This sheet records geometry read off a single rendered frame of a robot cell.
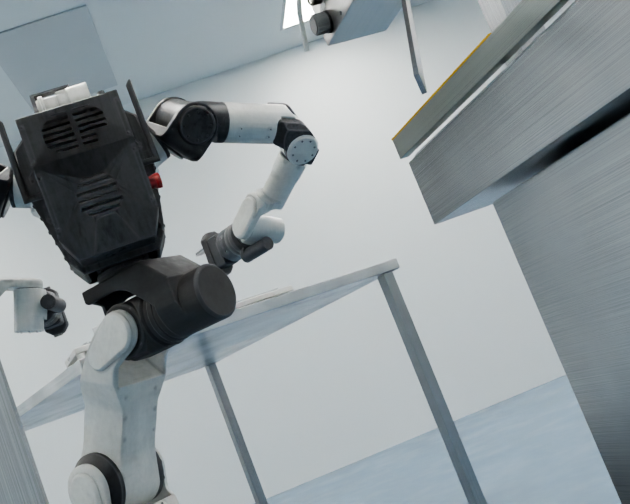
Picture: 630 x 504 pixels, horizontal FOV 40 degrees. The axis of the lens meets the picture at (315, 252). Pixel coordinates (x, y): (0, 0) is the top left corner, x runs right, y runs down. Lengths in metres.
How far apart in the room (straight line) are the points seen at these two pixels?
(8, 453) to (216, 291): 0.63
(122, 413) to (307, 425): 4.24
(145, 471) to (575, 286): 1.10
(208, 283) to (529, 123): 0.84
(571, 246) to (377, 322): 5.04
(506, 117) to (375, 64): 5.52
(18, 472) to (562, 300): 0.72
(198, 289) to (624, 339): 0.84
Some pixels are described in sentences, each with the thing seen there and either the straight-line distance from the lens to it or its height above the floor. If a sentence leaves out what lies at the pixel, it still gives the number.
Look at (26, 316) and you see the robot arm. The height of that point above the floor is 0.99.
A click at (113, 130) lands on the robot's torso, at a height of 1.21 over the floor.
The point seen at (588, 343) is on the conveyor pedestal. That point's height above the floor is 0.55.
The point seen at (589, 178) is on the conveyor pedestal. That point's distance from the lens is 1.02.
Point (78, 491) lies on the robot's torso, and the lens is 1.90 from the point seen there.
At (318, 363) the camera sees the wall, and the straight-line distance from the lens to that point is 6.02.
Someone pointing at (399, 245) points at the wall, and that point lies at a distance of 6.19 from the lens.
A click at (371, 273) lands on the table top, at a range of 2.77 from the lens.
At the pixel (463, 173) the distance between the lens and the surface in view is 1.16.
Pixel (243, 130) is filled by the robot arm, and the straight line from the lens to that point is 1.93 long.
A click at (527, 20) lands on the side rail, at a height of 0.90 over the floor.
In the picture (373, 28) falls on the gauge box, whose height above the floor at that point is 1.09.
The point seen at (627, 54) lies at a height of 0.80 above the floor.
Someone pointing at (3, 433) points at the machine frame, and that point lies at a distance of 1.19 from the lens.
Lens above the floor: 0.64
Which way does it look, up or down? 8 degrees up
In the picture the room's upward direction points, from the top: 22 degrees counter-clockwise
